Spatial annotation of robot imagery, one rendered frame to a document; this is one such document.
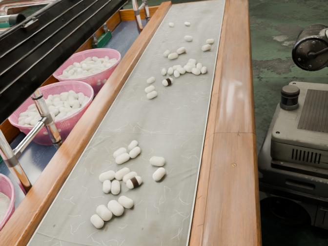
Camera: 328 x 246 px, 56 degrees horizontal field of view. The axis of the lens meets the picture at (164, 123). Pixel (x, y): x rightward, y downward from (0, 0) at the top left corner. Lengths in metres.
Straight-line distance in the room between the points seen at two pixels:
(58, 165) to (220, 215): 0.39
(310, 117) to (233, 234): 0.83
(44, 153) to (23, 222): 0.35
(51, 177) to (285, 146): 0.82
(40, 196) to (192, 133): 0.38
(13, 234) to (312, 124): 1.02
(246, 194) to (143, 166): 0.25
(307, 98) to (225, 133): 0.74
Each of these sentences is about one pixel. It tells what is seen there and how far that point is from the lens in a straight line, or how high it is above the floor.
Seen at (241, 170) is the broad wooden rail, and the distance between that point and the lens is 0.64.
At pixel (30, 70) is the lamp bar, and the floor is 1.07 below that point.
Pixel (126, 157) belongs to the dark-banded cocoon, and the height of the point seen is 0.76.
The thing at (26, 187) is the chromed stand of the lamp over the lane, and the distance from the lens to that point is 0.74.
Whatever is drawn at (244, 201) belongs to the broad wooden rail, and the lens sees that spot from 0.59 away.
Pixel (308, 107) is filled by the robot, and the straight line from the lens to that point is 1.36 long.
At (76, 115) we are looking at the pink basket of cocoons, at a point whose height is 0.76.
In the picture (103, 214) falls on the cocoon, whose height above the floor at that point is 0.76.
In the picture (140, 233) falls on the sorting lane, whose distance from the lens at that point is 0.60.
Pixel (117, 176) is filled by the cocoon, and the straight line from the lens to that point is 0.69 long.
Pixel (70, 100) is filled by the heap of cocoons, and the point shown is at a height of 0.74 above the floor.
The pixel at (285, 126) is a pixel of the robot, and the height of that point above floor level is 0.47.
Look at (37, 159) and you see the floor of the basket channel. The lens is 0.98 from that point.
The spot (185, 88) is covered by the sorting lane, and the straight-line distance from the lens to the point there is 0.98.
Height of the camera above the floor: 1.22
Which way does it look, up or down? 35 degrees down
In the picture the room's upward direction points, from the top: 11 degrees counter-clockwise
